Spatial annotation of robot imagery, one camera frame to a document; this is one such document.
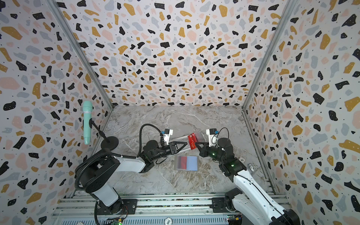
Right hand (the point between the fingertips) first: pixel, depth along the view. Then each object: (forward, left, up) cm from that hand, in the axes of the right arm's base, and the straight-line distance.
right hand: (198, 144), depth 76 cm
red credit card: (+2, +3, -1) cm, 4 cm away
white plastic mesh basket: (+15, +9, -19) cm, 26 cm away
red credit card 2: (-2, +9, -19) cm, 22 cm away
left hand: (0, +5, -1) cm, 5 cm away
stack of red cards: (+14, -2, -15) cm, 21 cm away
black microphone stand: (+9, +60, -16) cm, 63 cm away
